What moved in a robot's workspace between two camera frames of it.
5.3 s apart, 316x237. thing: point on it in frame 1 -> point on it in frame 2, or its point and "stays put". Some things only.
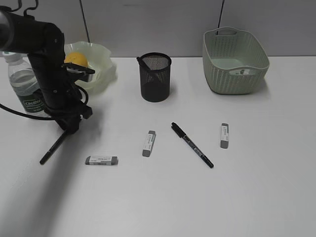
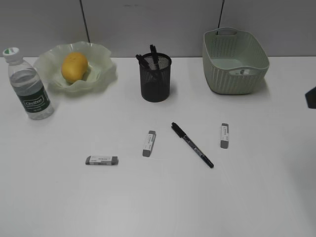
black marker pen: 59,139 -> 153,50
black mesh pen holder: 155,75 stays put
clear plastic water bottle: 24,82 stays put
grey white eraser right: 224,136 stays put
